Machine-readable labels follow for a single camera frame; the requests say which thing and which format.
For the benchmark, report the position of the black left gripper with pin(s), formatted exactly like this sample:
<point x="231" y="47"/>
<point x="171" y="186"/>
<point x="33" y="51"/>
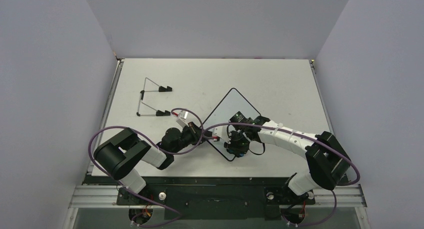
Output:
<point x="198" y="134"/>

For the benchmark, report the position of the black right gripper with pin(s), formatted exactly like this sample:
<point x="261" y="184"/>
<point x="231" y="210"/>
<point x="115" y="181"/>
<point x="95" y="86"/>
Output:
<point x="234" y="146"/>

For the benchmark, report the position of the black framed small whiteboard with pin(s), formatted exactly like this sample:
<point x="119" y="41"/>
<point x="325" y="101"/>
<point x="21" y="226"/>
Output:
<point x="230" y="104"/>

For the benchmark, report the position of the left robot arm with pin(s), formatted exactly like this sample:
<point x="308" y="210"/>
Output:
<point x="119" y="155"/>

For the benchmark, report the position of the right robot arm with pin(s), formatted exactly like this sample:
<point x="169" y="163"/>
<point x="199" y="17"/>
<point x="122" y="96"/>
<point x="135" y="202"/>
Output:
<point x="326" y="159"/>

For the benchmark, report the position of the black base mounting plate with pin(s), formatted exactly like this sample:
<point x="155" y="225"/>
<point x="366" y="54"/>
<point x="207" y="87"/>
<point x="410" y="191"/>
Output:
<point x="212" y="198"/>

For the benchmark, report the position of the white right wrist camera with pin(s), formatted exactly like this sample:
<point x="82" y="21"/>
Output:
<point x="221" y="133"/>

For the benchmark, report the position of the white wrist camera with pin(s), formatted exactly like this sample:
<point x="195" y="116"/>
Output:
<point x="221" y="133"/>
<point x="181" y="118"/>

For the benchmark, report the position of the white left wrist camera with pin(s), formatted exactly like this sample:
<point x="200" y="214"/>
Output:
<point x="181" y="118"/>

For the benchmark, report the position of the wire whiteboard stand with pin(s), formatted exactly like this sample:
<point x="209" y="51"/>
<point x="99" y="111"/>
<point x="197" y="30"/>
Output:
<point x="149" y="104"/>

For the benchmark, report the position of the aluminium frame rail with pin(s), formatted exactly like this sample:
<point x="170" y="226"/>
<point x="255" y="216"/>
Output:
<point x="104" y="87"/>

